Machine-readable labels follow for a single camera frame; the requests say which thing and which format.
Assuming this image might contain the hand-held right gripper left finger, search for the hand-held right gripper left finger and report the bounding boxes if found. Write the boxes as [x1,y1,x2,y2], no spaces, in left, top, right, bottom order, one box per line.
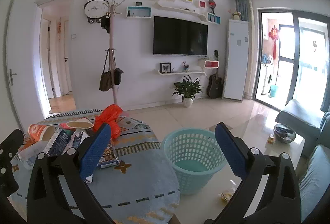
[26,123,114,224]

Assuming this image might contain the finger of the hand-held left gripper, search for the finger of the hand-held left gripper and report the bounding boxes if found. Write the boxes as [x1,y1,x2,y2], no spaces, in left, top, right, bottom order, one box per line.
[0,128,24,197]

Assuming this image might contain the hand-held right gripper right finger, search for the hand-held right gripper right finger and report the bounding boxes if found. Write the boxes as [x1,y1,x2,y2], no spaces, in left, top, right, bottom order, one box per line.
[214,122,302,224]

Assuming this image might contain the orange plastic bag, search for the orange plastic bag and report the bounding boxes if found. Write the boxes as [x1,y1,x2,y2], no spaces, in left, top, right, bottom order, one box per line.
[93,104,124,140]

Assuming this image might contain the turquoise plastic basket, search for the turquoise plastic basket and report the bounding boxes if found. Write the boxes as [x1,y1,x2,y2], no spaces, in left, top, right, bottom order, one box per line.
[161,128,227,195]

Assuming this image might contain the blue snack packet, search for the blue snack packet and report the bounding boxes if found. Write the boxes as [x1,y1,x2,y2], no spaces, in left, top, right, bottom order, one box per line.
[97,140,120,169]

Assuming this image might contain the clear plastic bottle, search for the clear plastic bottle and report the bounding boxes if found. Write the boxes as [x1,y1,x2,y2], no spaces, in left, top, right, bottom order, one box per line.
[19,140,52,170]

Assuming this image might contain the dark blue milk carton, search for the dark blue milk carton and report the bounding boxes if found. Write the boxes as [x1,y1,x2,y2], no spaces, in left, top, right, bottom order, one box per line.
[46,128,73,157]

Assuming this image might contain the orange paper cup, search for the orange paper cup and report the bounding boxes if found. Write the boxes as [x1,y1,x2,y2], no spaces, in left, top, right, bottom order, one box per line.
[27,124,56,142]

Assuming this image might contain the yellow snack wrapper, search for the yellow snack wrapper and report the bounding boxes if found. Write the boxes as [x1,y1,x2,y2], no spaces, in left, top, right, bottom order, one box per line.
[219,189,236,203]

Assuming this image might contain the patterned blue rug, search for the patterned blue rug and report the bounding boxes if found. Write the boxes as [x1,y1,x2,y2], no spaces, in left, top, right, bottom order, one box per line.
[8,109,181,224]

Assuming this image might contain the metal bowl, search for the metal bowl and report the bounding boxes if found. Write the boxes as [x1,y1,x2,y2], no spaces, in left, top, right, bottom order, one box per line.
[273,124,297,142]

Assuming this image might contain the black guitar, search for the black guitar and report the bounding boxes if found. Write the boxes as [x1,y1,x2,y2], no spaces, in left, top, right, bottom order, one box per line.
[207,69,223,98]

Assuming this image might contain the brown tote bag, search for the brown tote bag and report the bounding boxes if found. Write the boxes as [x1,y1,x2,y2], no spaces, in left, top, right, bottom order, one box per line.
[99,50,115,92]

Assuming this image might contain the green potted plant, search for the green potted plant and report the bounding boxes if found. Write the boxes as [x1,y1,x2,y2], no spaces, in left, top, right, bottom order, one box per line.
[172,75,203,108]

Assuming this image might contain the white coffee table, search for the white coffee table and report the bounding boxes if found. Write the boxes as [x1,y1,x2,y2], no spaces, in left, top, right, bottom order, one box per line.
[241,121,321,178]

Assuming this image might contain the small black bag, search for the small black bag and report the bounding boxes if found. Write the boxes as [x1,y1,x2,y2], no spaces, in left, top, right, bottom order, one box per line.
[111,51,121,85]

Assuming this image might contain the white washing machine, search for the white washing machine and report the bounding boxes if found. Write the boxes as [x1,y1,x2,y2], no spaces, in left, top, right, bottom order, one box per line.
[261,63,277,95]

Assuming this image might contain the red and white box shelf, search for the red and white box shelf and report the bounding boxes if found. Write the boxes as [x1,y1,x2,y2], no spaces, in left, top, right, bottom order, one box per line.
[198,58,219,70]

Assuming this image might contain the grey sofa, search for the grey sofa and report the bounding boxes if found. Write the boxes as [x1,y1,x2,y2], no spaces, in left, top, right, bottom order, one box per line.
[275,98,330,222]

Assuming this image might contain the low wavy white shelf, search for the low wavy white shelf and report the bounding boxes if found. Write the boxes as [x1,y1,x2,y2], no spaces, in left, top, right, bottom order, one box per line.
[155,70,207,77]

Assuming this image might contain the white interior door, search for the white interior door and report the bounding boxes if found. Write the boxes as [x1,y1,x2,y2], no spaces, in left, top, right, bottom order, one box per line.
[62,16,73,94]
[42,19,55,98]

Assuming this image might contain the white entrance door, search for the white entrance door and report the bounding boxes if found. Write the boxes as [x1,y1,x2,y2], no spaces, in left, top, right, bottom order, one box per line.
[5,0,51,124]

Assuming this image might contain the pink coat rack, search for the pink coat rack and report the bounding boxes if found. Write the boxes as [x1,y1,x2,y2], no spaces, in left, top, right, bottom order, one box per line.
[104,0,129,107]

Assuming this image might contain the dark sliding glass door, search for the dark sliding glass door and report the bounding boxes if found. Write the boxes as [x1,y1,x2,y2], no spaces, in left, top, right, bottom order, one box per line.
[254,8,330,112]

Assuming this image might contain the black flat television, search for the black flat television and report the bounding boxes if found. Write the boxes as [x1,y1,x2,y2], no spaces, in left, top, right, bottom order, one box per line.
[153,16,208,57]

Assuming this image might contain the red knot decoration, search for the red knot decoration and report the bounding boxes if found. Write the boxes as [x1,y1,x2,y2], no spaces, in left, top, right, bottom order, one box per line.
[268,26,280,60]

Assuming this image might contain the black cap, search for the black cap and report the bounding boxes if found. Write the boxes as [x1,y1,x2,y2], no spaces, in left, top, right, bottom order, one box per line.
[100,14,111,34]

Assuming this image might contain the small blue box shelf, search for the small blue box shelf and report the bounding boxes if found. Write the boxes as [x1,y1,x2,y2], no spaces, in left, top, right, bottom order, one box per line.
[207,13,221,26]

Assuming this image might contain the blue curtain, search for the blue curtain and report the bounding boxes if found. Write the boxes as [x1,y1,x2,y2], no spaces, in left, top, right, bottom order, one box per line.
[236,0,252,22]

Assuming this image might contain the long wavy white shelf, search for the long wavy white shelf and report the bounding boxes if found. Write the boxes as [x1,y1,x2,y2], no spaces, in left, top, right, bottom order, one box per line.
[153,1,208,24]

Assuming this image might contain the wide white box shelf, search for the wide white box shelf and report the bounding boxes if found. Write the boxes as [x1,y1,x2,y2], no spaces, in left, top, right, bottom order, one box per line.
[126,6,151,19]

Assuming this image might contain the panda wall clock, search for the panda wall clock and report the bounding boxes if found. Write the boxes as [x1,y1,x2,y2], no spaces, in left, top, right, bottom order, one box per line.
[84,0,110,24]

